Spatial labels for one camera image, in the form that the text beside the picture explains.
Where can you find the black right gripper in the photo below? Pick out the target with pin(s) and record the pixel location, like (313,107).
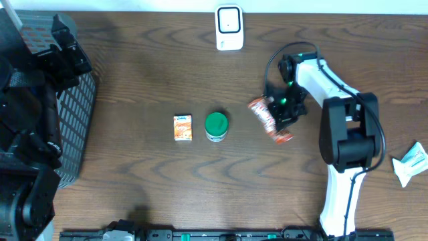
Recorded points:
(281,118)

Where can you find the orange candy bar wrapper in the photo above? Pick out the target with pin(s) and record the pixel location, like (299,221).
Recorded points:
(260,108)

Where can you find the green lid jar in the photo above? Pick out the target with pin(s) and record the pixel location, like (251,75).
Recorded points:
(216,126)

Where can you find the small orange snack box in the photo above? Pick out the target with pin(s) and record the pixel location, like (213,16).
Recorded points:
(183,128)

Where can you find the teal wipes packet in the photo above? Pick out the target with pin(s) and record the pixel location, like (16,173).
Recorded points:
(413,163)

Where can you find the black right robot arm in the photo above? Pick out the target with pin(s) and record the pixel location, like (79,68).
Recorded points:
(349,133)

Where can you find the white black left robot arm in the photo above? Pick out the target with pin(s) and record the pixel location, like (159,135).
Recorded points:
(31,143)

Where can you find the white barcode scanner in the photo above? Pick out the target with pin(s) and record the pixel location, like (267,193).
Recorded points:
(229,27)

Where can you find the grey plastic mesh basket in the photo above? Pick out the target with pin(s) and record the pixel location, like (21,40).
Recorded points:
(75,105)

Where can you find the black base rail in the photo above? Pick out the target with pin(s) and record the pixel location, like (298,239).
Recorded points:
(125,230)

